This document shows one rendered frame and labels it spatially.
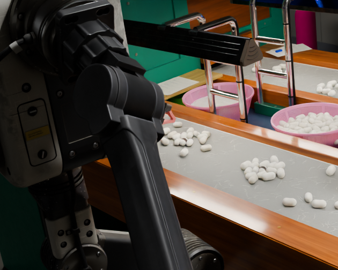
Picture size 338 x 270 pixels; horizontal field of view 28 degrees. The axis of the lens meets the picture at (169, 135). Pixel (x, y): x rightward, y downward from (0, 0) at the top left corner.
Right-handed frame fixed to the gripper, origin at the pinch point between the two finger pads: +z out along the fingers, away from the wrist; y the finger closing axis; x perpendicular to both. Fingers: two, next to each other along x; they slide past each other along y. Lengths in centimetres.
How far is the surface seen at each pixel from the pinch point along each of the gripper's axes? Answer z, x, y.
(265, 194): 0.4, 11.9, -44.4
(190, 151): 6.0, 7.5, -6.5
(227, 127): 18.0, -4.7, -6.1
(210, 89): 17.4, -15.4, 7.2
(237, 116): 34.7, -11.5, 7.0
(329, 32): 260, -126, 159
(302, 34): 217, -107, 147
